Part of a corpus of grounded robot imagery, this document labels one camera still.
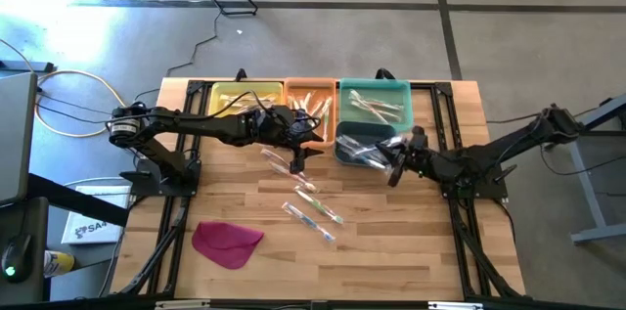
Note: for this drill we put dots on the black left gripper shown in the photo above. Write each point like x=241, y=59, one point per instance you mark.
x=279, y=126

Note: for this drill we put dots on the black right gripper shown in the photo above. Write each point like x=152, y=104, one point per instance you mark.
x=415, y=161

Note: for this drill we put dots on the blue toothbrush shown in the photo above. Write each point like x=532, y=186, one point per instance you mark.
x=391, y=141
x=364, y=154
x=308, y=222
x=354, y=146
x=352, y=156

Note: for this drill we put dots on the orange toothbrush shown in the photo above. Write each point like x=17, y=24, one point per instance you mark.
x=308, y=185
x=376, y=112
x=376, y=101

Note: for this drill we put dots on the purple toothbrush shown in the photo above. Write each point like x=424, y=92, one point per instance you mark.
x=235, y=98
x=282, y=169
x=274, y=156
x=244, y=104

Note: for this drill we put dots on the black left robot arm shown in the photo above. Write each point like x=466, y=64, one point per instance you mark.
x=195, y=124

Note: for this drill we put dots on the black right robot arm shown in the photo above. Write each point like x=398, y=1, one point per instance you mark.
x=489, y=153

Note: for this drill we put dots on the small dark teal bin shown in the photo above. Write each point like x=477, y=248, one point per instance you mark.
x=357, y=129

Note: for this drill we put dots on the orange plastic bin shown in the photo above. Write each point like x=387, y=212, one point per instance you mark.
x=293, y=86

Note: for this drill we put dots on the light turquoise plastic bin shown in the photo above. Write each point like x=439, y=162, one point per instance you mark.
x=376, y=85

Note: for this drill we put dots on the black table clamp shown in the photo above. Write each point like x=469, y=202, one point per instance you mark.
x=241, y=74
x=385, y=74

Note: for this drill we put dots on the yellow plastic bin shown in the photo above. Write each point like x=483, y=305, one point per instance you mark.
x=220, y=90

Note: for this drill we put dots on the magenta cloth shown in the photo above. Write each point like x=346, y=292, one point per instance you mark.
x=225, y=244

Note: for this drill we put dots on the grey metal table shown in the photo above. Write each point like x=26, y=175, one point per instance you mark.
x=586, y=183

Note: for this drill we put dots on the white printed box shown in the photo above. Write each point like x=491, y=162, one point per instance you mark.
x=95, y=217

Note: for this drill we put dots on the black desk bar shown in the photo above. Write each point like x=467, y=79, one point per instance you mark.
x=78, y=200

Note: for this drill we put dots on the yellow spray can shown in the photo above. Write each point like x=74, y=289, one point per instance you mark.
x=58, y=263

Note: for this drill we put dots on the dark desk top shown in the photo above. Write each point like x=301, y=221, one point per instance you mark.
x=34, y=217

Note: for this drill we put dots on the black computer mouse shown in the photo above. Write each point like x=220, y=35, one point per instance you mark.
x=14, y=258

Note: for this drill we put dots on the silver bracket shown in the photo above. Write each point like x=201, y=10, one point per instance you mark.
x=455, y=305
x=182, y=305

